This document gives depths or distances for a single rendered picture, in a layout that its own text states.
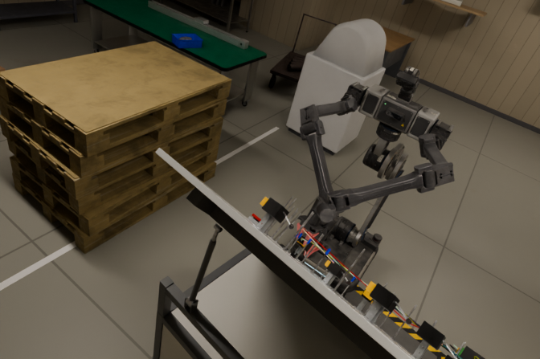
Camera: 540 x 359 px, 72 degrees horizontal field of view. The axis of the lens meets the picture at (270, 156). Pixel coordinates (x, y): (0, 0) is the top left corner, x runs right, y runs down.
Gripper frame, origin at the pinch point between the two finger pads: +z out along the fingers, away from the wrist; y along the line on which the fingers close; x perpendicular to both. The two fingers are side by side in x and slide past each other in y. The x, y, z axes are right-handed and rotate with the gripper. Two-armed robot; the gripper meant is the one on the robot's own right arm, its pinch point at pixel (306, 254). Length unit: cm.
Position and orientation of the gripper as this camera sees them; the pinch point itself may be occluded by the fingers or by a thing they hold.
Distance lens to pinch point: 172.0
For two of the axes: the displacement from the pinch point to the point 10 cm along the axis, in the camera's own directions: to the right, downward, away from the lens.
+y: 6.9, 4.7, -5.5
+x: 4.4, 3.3, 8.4
